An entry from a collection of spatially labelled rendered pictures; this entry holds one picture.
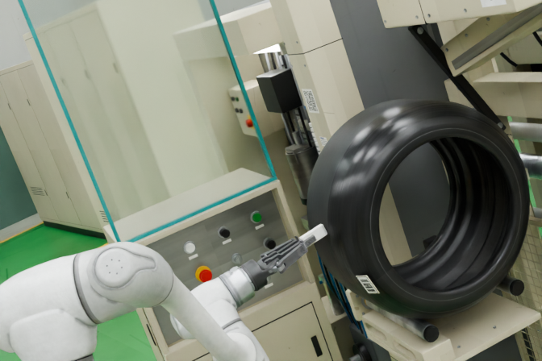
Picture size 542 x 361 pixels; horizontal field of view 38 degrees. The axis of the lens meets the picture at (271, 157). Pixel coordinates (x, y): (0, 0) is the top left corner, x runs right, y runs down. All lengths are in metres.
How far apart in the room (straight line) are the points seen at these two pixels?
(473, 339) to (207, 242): 0.88
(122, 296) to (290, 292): 1.34
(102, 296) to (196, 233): 1.18
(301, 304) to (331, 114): 0.70
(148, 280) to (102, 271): 0.08
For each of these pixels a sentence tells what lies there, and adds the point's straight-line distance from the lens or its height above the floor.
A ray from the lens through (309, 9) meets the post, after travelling 2.26.
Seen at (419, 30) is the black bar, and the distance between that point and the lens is 2.34.
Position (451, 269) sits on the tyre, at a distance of 2.38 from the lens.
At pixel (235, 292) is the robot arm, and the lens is 1.93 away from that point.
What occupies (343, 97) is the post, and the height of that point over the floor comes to 1.49.
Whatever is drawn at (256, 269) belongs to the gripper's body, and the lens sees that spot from 1.95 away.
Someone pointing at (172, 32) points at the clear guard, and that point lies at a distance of 2.45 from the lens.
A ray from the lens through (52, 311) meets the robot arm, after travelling 1.41.
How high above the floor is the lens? 1.89
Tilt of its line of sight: 12 degrees down
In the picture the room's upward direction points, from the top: 20 degrees counter-clockwise
